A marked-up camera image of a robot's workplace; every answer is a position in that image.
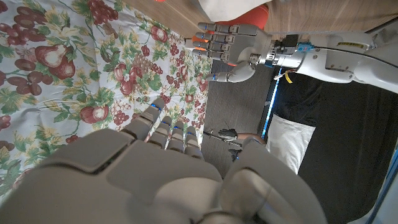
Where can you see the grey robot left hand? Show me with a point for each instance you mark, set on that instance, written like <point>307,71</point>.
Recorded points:
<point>248,46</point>

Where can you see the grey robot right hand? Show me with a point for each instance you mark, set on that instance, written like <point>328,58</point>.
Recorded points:
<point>140,186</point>

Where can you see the person black gloved hand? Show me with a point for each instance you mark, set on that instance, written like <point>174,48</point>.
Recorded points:
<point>228,134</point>

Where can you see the beige button jacket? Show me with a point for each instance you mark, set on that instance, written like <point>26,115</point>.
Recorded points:
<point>230,9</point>

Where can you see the person bare forearm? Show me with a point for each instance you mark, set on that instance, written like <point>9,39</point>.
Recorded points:
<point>252,137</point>

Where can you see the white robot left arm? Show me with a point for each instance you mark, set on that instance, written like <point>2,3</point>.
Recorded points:
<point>335,62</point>

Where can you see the fruit print backdrop cloth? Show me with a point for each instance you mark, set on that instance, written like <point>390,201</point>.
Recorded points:
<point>77,62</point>

